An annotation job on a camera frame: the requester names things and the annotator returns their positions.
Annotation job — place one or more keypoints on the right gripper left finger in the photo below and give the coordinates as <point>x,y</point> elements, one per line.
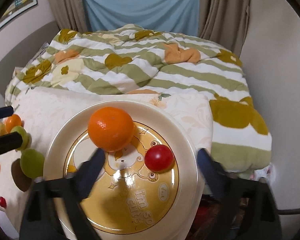
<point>40,219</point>

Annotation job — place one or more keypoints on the left beige curtain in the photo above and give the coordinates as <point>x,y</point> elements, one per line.
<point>69,14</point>

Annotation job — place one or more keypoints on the right beige curtain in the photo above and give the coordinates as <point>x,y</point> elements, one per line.
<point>224,22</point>

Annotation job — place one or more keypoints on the blue hanging cloth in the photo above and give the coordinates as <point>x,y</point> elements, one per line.
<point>177,16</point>

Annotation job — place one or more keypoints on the grey bed headboard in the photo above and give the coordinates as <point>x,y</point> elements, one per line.
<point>25,50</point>

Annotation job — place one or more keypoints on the large orange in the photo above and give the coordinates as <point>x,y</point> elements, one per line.
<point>110,128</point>
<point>13,121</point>

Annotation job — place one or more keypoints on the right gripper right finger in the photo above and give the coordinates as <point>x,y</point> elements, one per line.
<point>260,220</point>

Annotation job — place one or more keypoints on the framed wall picture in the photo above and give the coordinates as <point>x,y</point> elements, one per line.
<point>15,9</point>

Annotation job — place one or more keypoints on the red cherry tomato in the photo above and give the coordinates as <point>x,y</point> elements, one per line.
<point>159,158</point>
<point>3,203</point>

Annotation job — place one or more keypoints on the green apple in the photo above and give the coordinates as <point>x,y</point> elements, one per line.
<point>32,163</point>
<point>25,137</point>

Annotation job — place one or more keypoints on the beige curtain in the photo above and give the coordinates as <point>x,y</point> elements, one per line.
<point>224,22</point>
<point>69,14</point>

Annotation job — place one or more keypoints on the floral white tablecloth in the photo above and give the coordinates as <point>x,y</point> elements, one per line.
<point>46,110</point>

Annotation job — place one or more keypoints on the cream cartoon plate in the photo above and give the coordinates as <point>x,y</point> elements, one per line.
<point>129,201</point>

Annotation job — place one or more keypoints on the green striped floral blanket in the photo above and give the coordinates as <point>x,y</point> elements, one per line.
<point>132,59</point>

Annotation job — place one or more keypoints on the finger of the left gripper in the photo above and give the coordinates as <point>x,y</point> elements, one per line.
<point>6,111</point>
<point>10,142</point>

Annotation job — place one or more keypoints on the brown kiwi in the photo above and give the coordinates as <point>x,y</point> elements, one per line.
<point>21,181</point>

